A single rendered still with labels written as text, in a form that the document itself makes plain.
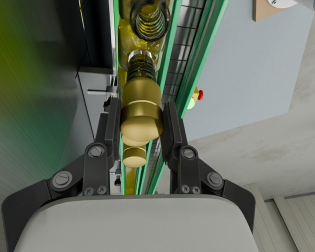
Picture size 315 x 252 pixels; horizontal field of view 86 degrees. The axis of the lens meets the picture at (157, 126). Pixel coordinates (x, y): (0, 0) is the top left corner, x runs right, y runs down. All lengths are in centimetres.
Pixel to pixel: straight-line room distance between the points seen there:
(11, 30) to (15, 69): 3
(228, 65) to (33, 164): 83
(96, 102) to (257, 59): 74
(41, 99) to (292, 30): 91
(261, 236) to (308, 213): 281
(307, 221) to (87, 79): 738
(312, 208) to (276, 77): 675
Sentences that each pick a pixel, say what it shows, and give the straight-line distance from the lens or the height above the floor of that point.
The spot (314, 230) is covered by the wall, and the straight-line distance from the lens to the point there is 750.
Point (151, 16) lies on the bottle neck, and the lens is 18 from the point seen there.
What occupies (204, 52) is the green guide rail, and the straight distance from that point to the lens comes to 37.
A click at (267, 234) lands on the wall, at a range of 510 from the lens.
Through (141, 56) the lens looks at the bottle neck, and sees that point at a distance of 19.
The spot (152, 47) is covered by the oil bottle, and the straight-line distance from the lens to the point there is 20.
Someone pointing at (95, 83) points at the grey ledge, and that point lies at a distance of 51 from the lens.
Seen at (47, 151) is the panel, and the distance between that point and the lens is 28.
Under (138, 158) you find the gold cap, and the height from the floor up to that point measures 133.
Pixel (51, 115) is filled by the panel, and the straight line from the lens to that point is 28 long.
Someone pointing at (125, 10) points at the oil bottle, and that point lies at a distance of 19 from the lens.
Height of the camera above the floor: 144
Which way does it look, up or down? 39 degrees down
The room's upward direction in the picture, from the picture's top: 175 degrees clockwise
